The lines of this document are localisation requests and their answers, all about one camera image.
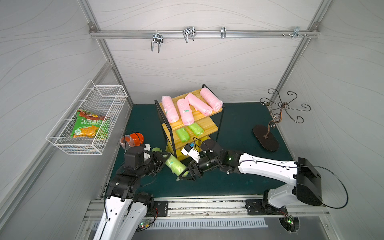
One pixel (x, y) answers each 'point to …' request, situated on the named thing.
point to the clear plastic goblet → (125, 141)
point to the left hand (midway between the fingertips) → (170, 156)
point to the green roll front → (196, 129)
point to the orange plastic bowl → (138, 138)
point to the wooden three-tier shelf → (210, 124)
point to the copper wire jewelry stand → (264, 136)
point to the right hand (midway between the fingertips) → (181, 173)
